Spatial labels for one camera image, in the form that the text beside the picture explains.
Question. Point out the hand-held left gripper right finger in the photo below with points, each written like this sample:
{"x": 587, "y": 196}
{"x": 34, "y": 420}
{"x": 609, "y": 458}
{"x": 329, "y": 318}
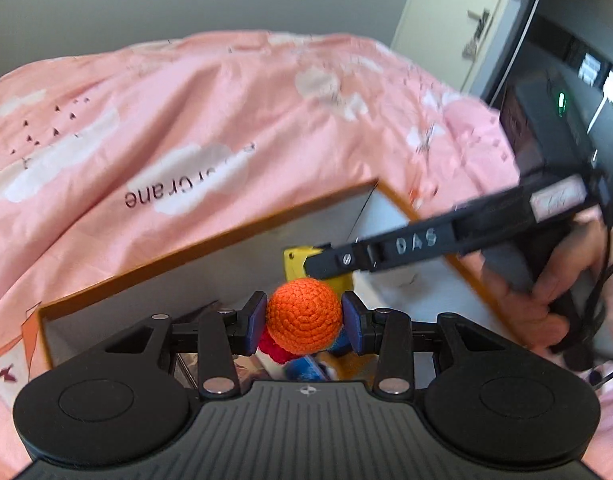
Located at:
{"x": 351, "y": 322}

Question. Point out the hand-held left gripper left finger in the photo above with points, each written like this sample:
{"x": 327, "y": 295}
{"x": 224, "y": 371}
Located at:
{"x": 256, "y": 320}

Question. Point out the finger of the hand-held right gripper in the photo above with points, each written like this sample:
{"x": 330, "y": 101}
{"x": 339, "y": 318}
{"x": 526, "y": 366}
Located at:
{"x": 336, "y": 261}

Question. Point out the yellow block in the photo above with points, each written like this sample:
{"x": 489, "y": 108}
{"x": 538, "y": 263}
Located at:
{"x": 296, "y": 262}

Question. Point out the orange crochet ball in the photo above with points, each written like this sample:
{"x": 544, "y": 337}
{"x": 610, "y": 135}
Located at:
{"x": 304, "y": 312}

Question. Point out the orange cardboard box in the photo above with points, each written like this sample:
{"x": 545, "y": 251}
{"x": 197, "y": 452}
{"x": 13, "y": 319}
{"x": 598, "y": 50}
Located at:
{"x": 211, "y": 280}

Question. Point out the person's right hand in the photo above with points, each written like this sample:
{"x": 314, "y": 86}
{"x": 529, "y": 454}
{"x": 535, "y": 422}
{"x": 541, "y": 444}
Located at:
{"x": 571, "y": 260}

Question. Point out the red blue small toy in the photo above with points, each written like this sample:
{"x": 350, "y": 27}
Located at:
{"x": 279, "y": 350}

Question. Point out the grey door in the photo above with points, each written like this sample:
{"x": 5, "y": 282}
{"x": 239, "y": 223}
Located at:
{"x": 436, "y": 20}

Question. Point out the pink printed blanket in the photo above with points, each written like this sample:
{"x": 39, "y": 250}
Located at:
{"x": 186, "y": 110}

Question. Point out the black cabinet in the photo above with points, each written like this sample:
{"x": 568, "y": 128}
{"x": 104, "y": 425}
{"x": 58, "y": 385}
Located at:
{"x": 561, "y": 10}

